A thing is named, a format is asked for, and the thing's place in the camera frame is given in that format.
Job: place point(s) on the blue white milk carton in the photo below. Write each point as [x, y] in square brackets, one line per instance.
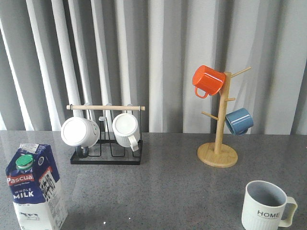
[35, 185]

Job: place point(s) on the cream HOME mug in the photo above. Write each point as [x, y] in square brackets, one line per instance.
[266, 207]

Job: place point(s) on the white ribbed mug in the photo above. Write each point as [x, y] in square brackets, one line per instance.
[126, 131]

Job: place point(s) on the black rack with wooden bar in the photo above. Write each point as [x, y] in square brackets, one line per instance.
[107, 150]

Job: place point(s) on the orange mug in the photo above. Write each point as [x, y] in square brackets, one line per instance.
[207, 81]

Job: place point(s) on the wooden mug tree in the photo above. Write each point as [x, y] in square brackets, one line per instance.
[217, 154]

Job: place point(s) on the white round mug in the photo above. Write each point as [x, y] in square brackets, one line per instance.
[77, 131]

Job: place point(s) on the blue mug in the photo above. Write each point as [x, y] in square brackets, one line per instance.
[239, 121]

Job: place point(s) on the grey pleated curtain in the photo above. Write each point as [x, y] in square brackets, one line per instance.
[144, 52]

